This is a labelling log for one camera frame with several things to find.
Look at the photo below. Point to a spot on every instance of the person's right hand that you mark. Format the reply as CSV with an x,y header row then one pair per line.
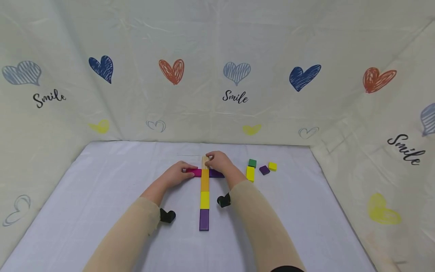
x,y
221,162

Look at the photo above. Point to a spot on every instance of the person's left hand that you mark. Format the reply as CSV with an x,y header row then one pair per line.
x,y
176,174

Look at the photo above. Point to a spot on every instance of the person's left fingers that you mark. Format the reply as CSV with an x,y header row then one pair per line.
x,y
189,166

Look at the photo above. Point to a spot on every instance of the person's right fingers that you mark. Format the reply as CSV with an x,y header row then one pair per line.
x,y
209,160

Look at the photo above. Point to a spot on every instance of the natural wooden block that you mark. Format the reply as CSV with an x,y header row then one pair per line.
x,y
204,163

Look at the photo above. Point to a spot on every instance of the magenta wooden block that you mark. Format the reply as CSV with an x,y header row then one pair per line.
x,y
196,173

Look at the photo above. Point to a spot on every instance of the person's left forearm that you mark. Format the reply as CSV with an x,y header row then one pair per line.
x,y
136,230

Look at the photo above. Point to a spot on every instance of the person's right forearm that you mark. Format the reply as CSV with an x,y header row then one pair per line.
x,y
260,223

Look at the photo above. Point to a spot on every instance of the long purple wooden block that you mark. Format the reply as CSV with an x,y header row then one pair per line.
x,y
215,174
204,220

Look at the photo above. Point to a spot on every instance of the orange wooden block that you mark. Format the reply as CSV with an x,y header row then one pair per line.
x,y
205,180

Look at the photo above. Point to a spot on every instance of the long yellow wooden block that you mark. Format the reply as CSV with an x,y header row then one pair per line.
x,y
205,200

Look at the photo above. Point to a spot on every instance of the green wooden cube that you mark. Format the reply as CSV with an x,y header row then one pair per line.
x,y
252,163

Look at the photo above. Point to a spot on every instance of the black wrist band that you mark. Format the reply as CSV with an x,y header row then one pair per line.
x,y
224,200
167,215

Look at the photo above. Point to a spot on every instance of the short yellow wooden block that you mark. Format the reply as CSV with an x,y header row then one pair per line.
x,y
250,173

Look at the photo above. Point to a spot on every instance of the small purple wooden cube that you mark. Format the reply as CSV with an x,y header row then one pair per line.
x,y
264,170

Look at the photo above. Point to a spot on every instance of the small yellow wooden cube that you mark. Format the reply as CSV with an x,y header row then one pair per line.
x,y
272,166

